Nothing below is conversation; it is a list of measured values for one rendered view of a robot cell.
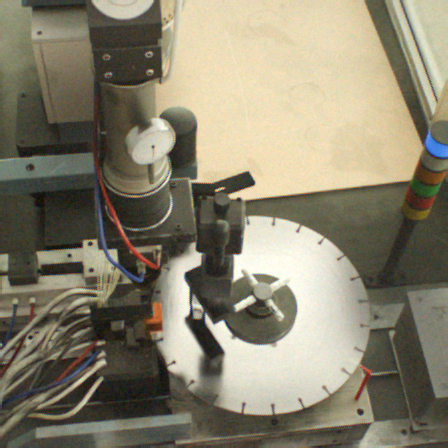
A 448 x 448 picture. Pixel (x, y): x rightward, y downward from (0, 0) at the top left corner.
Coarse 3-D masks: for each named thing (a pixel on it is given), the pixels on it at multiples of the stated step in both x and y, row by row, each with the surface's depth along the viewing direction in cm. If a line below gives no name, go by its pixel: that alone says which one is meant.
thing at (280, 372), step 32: (256, 224) 129; (288, 224) 130; (192, 256) 126; (256, 256) 126; (288, 256) 126; (320, 256) 127; (160, 288) 122; (320, 288) 123; (352, 288) 124; (192, 320) 120; (224, 320) 120; (320, 320) 120; (352, 320) 121; (160, 352) 117; (192, 352) 117; (224, 352) 117; (256, 352) 117; (288, 352) 117; (320, 352) 118; (352, 352) 118; (192, 384) 114; (224, 384) 114; (256, 384) 115; (288, 384) 115; (320, 384) 115
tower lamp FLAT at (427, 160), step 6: (426, 150) 116; (420, 156) 119; (426, 156) 117; (432, 156) 116; (426, 162) 118; (432, 162) 117; (438, 162) 116; (444, 162) 116; (426, 168) 118; (432, 168) 118; (438, 168) 117; (444, 168) 118
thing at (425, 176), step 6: (420, 162) 119; (420, 168) 120; (420, 174) 120; (426, 174) 119; (432, 174) 119; (438, 174) 119; (444, 174) 120; (420, 180) 121; (426, 180) 120; (432, 180) 120; (438, 180) 120
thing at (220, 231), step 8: (216, 224) 90; (224, 224) 90; (216, 232) 89; (224, 232) 89; (216, 240) 91; (224, 240) 91; (216, 248) 93; (224, 248) 93; (216, 256) 94; (216, 264) 96
